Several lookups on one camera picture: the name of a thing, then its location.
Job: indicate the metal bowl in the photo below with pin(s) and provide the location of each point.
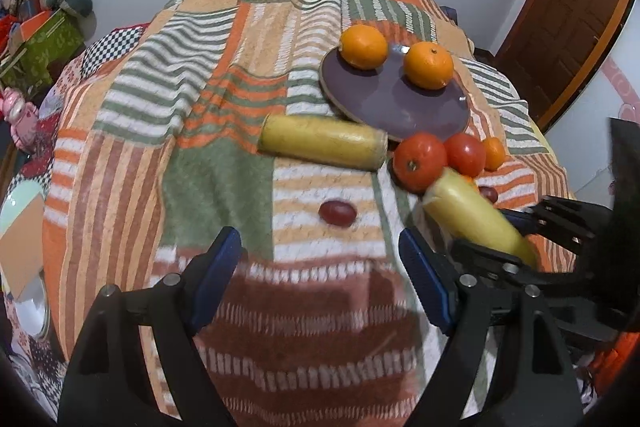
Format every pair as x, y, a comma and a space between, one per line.
31, 309

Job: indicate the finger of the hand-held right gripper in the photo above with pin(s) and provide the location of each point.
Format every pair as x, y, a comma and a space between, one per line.
555, 217
495, 263

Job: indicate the brown wooden door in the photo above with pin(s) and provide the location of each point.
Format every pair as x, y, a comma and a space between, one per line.
565, 12

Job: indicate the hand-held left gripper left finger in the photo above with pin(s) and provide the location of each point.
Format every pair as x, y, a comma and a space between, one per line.
222, 264

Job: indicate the striped patchwork blanket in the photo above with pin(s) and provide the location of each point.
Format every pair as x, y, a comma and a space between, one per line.
215, 117

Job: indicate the checkered cloth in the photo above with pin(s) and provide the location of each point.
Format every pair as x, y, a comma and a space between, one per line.
107, 48

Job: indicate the brown cardboard piece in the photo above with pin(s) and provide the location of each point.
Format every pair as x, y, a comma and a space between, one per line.
20, 249

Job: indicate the orange red cloth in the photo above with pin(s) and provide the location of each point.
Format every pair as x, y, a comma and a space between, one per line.
615, 359

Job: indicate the small orange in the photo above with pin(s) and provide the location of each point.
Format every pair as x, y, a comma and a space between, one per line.
495, 153

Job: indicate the red tomato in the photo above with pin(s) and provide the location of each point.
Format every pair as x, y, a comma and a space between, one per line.
419, 161
465, 154

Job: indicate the yellow corn cob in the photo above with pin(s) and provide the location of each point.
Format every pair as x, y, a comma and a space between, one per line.
477, 217
322, 142

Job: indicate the large orange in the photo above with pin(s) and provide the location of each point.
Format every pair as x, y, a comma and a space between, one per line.
428, 65
364, 47

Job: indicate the green patterned box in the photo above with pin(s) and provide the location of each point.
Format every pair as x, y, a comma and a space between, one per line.
42, 44

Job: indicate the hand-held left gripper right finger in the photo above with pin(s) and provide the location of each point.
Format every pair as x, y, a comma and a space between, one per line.
424, 277

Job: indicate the pink toy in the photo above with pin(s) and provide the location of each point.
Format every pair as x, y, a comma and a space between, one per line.
17, 114

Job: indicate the dark red grape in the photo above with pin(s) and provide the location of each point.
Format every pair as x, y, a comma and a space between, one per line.
489, 194
338, 212

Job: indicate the purple round plate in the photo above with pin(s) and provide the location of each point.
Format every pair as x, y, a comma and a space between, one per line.
395, 99

